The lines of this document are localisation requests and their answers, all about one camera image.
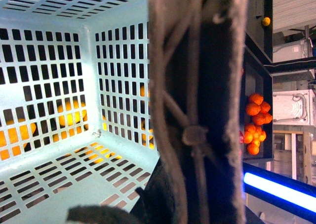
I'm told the yellow mango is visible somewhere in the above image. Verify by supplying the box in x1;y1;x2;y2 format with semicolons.
0;118;37;161

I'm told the yellow lemon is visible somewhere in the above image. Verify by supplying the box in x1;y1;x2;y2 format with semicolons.
57;100;87;127

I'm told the light blue plastic basket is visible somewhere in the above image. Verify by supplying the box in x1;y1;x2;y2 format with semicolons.
0;0;159;224

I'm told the brown basket handle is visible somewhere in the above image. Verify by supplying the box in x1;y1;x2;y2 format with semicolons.
148;0;249;224

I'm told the orange tangerine pile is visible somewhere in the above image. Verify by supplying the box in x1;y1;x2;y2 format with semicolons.
243;93;273;155

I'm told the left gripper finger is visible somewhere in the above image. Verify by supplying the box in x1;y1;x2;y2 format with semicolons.
66;205;138;224

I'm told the blue white light bar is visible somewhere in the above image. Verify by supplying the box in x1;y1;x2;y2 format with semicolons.
243;163;316;223

